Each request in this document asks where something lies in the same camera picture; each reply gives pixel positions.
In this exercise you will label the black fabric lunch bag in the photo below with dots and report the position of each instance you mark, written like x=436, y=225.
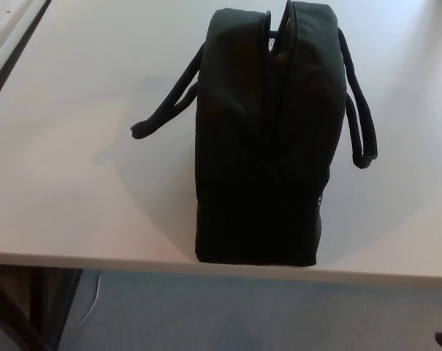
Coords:
x=261, y=164

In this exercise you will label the white desk with rounded edge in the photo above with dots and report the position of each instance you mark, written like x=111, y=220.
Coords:
x=1, y=25

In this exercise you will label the black table leg frame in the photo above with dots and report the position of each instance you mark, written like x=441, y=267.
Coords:
x=56, y=303

